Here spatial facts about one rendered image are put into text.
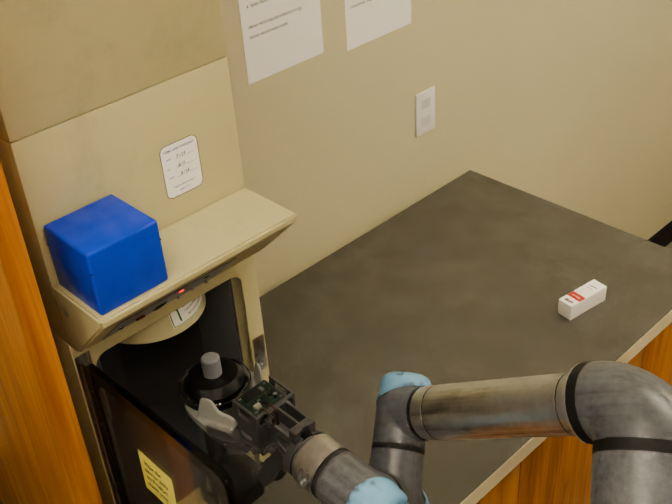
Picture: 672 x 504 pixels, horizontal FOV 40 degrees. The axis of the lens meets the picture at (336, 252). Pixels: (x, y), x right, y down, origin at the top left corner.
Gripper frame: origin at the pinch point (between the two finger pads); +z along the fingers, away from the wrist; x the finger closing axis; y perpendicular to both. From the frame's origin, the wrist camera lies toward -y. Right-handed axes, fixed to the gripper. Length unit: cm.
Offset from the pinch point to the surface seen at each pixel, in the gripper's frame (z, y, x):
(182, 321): 7.9, 9.0, -0.8
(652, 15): 48, -19, -214
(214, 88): 7.8, 43.4, -11.5
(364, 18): 50, 20, -84
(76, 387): 7.6, 8.7, 17.7
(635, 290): -16, -29, -99
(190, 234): 2.8, 27.2, -1.1
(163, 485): -11.0, 3.4, 17.4
